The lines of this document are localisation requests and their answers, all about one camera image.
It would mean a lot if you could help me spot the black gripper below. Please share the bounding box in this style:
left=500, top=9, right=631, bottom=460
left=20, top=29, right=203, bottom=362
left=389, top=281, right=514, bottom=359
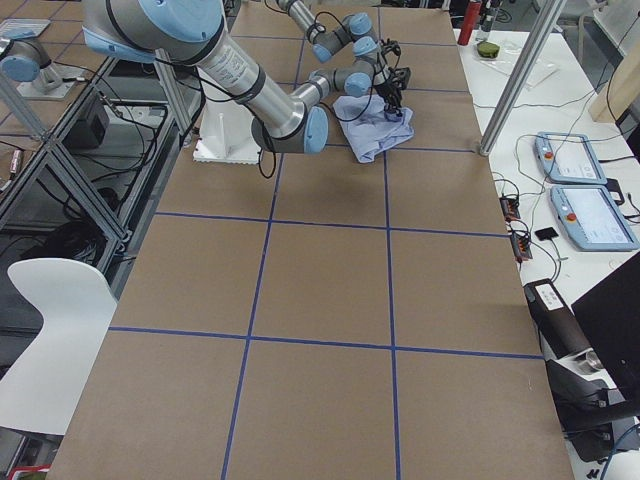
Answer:
left=375, top=67, right=411, bottom=121
left=377, top=39, right=401, bottom=75

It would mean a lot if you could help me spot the blue striped button shirt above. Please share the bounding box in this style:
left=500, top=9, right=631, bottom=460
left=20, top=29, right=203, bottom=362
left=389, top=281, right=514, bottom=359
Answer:
left=333, top=94, right=415, bottom=164

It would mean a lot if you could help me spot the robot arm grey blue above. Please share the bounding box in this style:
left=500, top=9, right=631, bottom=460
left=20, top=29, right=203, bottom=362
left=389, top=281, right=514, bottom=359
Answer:
left=83, top=1, right=411, bottom=154
left=275, top=1, right=401, bottom=70

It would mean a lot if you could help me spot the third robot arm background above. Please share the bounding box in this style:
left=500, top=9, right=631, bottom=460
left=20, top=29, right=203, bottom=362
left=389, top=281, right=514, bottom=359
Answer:
left=1, top=29, right=85, bottom=100

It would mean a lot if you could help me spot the red cylindrical thermos bottle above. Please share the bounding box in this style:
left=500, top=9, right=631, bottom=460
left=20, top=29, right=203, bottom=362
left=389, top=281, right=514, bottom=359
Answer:
left=457, top=0, right=482, bottom=46

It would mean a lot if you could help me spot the clear plastic MiNi bag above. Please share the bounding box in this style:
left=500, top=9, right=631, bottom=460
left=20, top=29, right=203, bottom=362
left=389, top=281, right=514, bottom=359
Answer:
left=487, top=40, right=559, bottom=90

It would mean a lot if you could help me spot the orange black usb hub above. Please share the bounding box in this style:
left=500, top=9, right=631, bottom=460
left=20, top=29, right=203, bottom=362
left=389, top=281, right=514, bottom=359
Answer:
left=499, top=196, right=521, bottom=222

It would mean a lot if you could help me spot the blue teach pendant red button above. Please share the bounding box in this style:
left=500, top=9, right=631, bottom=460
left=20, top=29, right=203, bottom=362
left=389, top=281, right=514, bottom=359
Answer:
left=534, top=132, right=607, bottom=185

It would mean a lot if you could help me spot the black smartphone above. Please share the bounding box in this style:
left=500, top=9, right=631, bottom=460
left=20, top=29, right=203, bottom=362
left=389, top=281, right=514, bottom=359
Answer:
left=534, top=227, right=559, bottom=241

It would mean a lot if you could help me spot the black box with label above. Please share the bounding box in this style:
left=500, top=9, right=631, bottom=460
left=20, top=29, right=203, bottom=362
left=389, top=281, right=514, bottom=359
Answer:
left=523, top=279, right=592, bottom=359

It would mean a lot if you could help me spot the black monitor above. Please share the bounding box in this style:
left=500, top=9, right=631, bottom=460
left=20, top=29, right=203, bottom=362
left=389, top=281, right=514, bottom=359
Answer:
left=572, top=255, right=639, bottom=399

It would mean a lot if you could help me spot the white chair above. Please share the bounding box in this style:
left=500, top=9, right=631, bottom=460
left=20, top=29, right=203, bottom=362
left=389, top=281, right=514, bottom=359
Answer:
left=1, top=258, right=117, bottom=436

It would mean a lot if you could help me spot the aluminium extrusion camera post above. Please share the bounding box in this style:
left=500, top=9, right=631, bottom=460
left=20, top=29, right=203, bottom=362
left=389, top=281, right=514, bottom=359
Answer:
left=478, top=0, right=566, bottom=157

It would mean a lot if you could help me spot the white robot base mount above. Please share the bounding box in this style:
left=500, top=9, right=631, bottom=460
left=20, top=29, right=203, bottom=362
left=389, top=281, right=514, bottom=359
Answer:
left=193, top=100, right=261, bottom=164

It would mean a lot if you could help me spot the aluminium frame side table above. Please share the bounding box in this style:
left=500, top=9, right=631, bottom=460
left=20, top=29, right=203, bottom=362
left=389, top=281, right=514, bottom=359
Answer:
left=1, top=59, right=184, bottom=295

